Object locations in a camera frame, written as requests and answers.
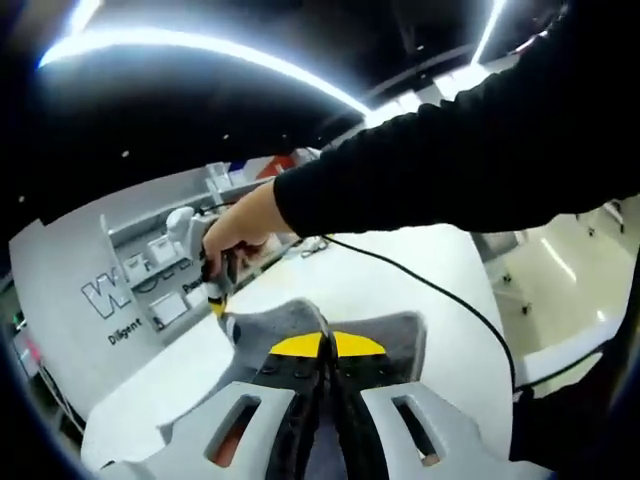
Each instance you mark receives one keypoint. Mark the person's right hand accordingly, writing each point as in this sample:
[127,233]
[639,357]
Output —
[245,220]

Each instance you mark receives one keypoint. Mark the grey metal storage shelf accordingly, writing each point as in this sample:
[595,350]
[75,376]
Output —
[106,235]

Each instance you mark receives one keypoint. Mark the short ceiling light strip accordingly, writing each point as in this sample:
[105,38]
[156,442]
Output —
[490,30]

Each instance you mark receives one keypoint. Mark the grey towel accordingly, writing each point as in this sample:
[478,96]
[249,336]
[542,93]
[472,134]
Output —
[295,320]

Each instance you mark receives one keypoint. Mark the long ceiling light strip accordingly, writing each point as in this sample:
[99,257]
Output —
[225,47]

